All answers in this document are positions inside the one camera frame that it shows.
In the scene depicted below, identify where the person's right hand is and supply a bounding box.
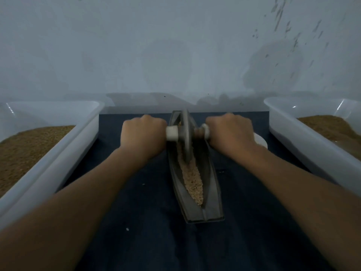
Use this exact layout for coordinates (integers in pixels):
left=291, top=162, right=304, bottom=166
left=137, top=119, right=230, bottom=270
left=205, top=113, right=260, bottom=161

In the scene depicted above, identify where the person's left hand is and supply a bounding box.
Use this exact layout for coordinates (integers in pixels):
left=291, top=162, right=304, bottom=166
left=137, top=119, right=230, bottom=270
left=120, top=114, right=168, bottom=163

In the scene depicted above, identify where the metal grinding wheel with handles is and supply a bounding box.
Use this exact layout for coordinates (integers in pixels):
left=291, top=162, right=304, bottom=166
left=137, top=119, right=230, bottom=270
left=166, top=109, right=211, bottom=161

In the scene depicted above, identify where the small ground grain portion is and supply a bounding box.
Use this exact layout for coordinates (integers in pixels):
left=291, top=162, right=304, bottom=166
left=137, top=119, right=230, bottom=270
left=176, top=141, right=205, bottom=206

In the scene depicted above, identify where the boat-shaped metal grinding trough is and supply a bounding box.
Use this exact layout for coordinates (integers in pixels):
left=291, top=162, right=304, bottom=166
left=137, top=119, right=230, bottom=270
left=167, top=110, right=224, bottom=224

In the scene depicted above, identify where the white plastic tray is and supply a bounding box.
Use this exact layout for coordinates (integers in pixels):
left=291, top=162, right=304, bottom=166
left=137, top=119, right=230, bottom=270
left=263, top=97, right=361, bottom=196
left=0, top=100, right=106, bottom=229

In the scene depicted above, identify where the person's right forearm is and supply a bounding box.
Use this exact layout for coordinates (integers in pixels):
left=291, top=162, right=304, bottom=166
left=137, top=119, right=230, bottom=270
left=237, top=145, right=361, bottom=271

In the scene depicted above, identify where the person's left forearm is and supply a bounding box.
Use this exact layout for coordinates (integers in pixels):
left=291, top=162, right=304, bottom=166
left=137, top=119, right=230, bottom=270
left=0, top=146, right=146, bottom=271

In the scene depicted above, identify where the white round plate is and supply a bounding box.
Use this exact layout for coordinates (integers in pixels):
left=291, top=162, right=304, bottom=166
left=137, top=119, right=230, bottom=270
left=254, top=133, right=268, bottom=149

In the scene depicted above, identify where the dark blue tablecloth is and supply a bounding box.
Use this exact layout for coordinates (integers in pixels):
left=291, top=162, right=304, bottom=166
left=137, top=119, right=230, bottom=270
left=59, top=112, right=336, bottom=271

